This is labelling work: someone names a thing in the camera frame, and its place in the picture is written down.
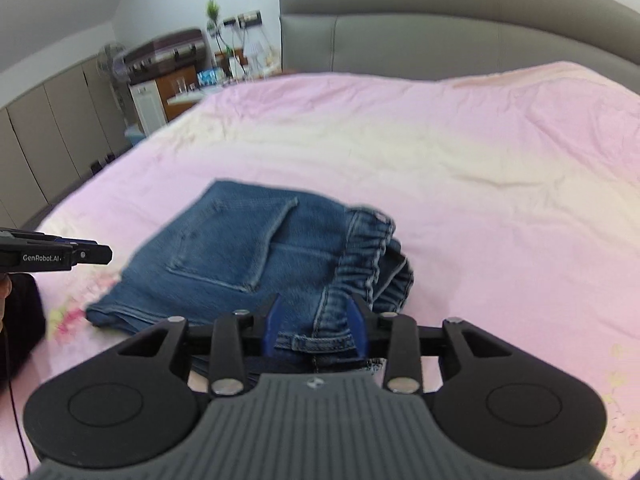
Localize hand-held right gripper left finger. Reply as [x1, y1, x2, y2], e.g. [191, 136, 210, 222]
[116, 294, 282, 397]

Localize white small cabinet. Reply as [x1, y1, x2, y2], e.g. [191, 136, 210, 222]
[128, 80, 169, 137]

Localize wall power sockets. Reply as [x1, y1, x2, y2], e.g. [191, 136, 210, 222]
[222, 9, 264, 30]

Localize person's dark clothing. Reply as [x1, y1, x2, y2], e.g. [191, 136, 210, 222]
[0, 274, 48, 381]

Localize blue denim pants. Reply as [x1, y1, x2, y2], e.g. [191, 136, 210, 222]
[85, 180, 416, 376]

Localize pink bed blanket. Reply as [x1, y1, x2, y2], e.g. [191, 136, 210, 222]
[10, 61, 640, 480]

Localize cluttered wooden desk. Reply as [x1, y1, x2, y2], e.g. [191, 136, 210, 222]
[154, 30, 283, 109]

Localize standing fan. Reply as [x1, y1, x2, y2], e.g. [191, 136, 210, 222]
[97, 42, 135, 127]

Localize grey upholstered headboard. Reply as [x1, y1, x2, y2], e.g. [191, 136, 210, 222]
[277, 0, 640, 82]

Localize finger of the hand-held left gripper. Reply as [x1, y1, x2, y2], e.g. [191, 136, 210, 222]
[65, 240, 113, 267]

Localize green potted plant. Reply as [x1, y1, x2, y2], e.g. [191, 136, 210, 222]
[204, 0, 224, 32]

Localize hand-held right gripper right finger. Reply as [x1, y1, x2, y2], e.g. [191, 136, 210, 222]
[347, 294, 512, 395]

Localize beige wardrobe cabinets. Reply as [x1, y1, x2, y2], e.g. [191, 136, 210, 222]
[0, 54, 135, 231]

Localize dark maroon suitcase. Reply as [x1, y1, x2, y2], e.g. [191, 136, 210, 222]
[122, 29, 209, 80]

